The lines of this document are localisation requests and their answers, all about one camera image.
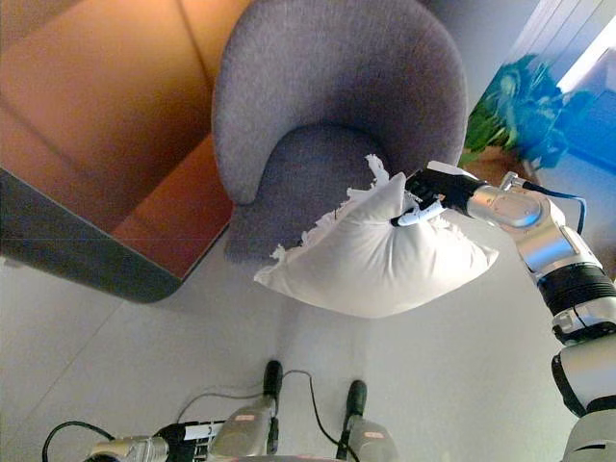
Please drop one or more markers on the silver right robot leg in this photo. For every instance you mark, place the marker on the silver right robot leg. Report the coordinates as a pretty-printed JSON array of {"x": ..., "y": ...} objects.
[{"x": 370, "y": 440}]

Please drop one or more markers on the green leafy potted plant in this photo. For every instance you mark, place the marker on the green leafy potted plant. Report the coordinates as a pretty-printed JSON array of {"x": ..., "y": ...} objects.
[{"x": 510, "y": 110}]

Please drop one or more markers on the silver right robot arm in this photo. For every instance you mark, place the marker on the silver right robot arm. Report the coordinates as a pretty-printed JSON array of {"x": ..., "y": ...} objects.
[{"x": 563, "y": 250}]

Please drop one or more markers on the black left robot foot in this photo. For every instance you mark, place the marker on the black left robot foot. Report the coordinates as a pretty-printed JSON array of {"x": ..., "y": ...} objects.
[{"x": 273, "y": 377}]

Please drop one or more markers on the black right robot foot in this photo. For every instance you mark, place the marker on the black right robot foot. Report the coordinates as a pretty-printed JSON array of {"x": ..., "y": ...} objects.
[{"x": 357, "y": 397}]

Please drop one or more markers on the silver left robot leg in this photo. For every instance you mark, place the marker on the silver left robot leg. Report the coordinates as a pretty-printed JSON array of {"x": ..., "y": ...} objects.
[{"x": 245, "y": 426}]

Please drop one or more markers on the grey fabric tub armchair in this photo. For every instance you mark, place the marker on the grey fabric tub armchair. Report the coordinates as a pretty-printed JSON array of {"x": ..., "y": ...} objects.
[{"x": 337, "y": 82}]

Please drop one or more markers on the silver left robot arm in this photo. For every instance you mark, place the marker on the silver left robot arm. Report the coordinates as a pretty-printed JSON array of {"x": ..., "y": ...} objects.
[{"x": 130, "y": 448}]

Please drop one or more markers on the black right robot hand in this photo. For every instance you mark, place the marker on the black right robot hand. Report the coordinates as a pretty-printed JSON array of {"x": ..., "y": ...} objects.
[{"x": 440, "y": 187}]

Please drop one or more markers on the copper panelled cabinet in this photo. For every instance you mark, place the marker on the copper panelled cabinet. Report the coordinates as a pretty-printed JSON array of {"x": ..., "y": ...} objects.
[{"x": 96, "y": 120}]

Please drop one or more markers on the black robot foot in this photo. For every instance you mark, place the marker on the black robot foot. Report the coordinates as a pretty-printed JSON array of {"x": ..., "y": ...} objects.
[
  {"x": 273, "y": 377},
  {"x": 357, "y": 397}
]

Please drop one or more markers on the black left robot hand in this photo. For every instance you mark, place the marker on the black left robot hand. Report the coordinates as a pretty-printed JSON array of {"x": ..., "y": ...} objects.
[{"x": 192, "y": 440}]

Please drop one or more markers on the silver robot leg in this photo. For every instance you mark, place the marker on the silver robot leg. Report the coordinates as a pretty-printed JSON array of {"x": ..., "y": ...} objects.
[
  {"x": 245, "y": 426},
  {"x": 370, "y": 440}
]

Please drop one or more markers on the white fringed throw pillow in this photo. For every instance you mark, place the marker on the white fringed throw pillow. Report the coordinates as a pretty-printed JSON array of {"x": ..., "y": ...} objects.
[{"x": 385, "y": 269}]

